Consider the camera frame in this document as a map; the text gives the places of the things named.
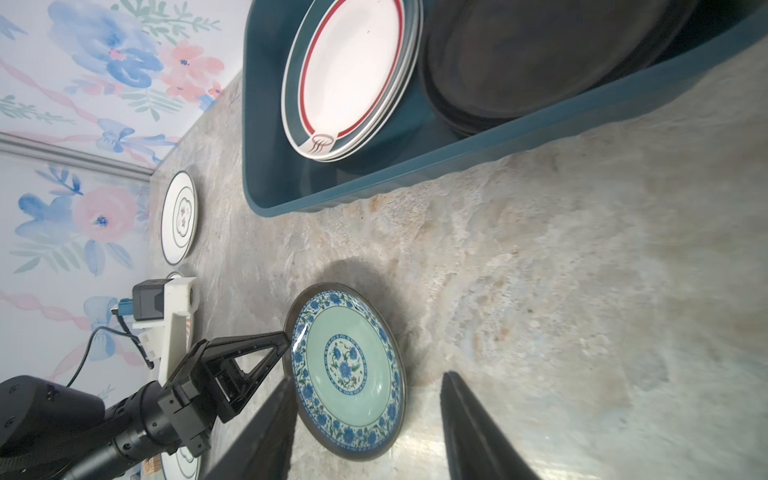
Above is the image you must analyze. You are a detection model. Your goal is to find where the white plate flower outline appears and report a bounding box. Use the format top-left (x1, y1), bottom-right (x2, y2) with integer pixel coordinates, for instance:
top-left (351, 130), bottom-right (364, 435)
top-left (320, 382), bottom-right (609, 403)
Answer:
top-left (160, 171), bottom-right (199, 265)
top-left (160, 447), bottom-right (201, 480)

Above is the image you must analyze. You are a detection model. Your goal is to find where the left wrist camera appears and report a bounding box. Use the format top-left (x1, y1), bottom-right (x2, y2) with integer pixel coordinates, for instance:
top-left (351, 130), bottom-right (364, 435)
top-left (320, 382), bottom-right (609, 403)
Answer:
top-left (112, 276), bottom-right (201, 385)

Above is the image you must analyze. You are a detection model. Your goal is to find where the blue patterned green plate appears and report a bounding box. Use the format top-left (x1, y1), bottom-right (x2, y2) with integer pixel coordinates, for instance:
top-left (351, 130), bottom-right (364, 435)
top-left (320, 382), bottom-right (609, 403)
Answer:
top-left (283, 282), bottom-right (407, 461)

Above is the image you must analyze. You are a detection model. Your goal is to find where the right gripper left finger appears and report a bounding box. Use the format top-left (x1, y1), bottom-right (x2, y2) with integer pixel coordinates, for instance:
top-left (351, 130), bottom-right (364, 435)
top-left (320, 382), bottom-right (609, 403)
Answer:
top-left (204, 379), bottom-right (298, 480)

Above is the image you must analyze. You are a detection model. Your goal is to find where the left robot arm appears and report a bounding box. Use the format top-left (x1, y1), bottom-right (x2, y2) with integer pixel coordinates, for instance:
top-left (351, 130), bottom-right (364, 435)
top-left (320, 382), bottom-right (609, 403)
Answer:
top-left (1, 331), bottom-right (289, 479)

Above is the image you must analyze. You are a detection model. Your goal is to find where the white plate green rim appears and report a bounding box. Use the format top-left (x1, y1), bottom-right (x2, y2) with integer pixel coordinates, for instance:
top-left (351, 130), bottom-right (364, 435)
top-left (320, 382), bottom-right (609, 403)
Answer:
top-left (281, 0), bottom-right (424, 163)

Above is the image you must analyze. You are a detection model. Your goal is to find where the teal plastic bin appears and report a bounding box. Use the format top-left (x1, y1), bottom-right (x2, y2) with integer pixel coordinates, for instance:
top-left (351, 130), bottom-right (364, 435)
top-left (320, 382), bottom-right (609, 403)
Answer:
top-left (242, 1), bottom-right (767, 217)

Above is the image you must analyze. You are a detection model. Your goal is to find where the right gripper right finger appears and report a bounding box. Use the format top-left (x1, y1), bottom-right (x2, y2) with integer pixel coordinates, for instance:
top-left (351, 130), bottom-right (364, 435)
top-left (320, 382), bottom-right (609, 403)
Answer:
top-left (440, 371), bottom-right (538, 479)

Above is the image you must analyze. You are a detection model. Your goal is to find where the black plate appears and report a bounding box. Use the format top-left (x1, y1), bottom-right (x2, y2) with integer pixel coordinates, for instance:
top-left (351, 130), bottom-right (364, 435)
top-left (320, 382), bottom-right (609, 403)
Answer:
top-left (418, 0), bottom-right (697, 136)

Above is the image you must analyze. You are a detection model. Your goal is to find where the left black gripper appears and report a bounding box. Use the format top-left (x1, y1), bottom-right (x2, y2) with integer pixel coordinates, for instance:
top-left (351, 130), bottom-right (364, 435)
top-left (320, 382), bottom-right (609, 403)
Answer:
top-left (158, 331), bottom-right (289, 456)

